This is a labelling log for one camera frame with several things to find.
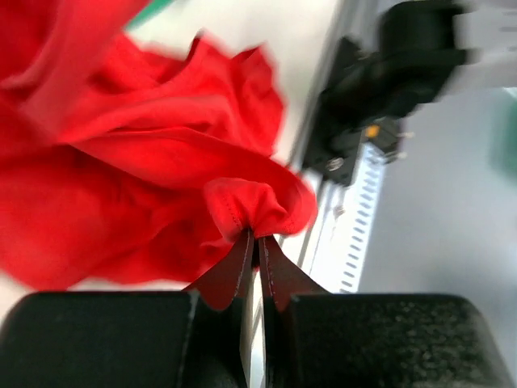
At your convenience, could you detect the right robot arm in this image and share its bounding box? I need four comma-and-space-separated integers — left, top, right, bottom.
316, 1, 516, 139

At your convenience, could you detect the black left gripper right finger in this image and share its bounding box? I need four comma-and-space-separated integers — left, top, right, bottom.
257, 237, 514, 387

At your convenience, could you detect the white slotted cable duct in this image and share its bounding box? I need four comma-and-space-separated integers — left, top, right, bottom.
339, 144, 385, 293

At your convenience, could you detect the green tank top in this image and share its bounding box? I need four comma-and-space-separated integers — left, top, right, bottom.
124, 0, 181, 31

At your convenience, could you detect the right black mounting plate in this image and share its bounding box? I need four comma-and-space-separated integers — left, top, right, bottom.
303, 36, 361, 187

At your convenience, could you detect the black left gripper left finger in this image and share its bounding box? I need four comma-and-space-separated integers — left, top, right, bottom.
1, 232, 254, 387

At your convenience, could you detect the red tank top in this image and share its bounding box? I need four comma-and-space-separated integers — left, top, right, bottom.
1, 1, 317, 290

